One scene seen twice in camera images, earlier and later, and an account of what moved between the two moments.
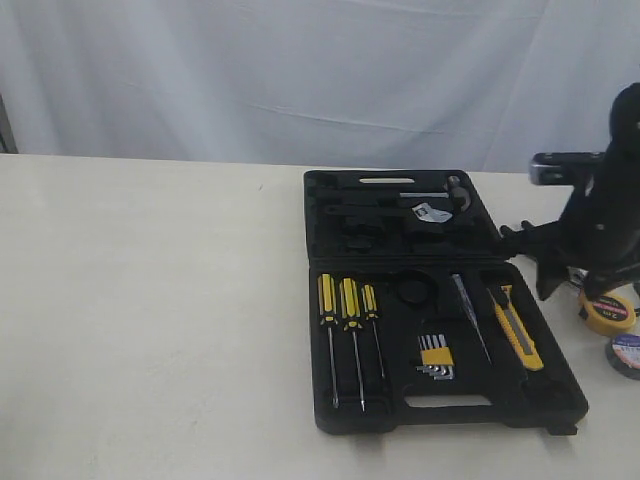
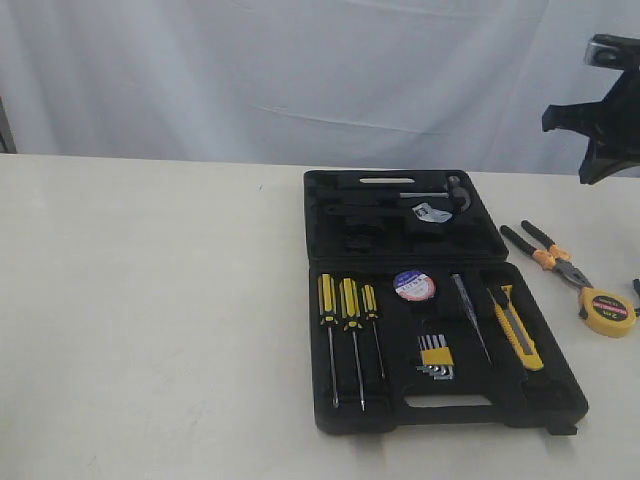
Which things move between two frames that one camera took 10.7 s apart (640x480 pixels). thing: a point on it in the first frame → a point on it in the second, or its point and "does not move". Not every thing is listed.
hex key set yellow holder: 436,357 does not move
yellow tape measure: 612,313 does not move
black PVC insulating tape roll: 623,354 → 414,286
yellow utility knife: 517,330 does not move
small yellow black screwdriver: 369,299 does not move
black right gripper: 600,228 → 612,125
